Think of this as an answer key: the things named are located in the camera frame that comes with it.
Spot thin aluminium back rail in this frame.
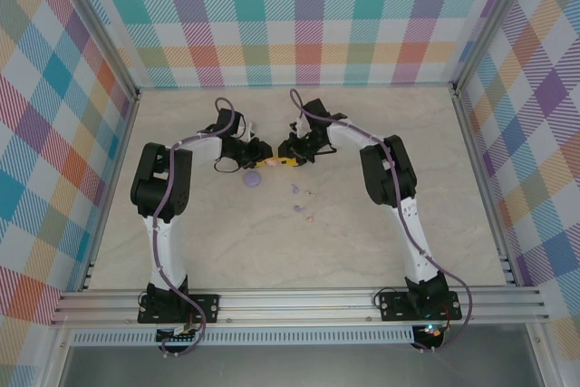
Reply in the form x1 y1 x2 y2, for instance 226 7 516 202
135 82 457 91

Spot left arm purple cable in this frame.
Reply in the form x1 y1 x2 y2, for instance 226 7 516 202
151 96 246 359

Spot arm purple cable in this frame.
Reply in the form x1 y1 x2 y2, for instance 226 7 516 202
151 96 246 359
288 87 475 354

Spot aluminium side rail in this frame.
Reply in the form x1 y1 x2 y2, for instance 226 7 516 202
451 90 518 287
80 92 141 292

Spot aluminium mounting rail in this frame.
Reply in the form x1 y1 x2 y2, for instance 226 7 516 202
50 285 550 328

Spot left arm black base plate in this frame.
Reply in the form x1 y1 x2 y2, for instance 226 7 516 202
137 292 222 325

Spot slotted grey cable duct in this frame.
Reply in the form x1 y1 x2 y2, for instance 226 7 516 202
71 330 416 347

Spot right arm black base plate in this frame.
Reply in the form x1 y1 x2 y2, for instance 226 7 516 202
377 290 463 323

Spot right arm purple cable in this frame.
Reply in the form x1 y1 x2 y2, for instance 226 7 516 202
288 87 475 354

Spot short aluminium frame post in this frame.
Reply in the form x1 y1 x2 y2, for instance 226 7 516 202
526 322 566 387
40 326 76 387

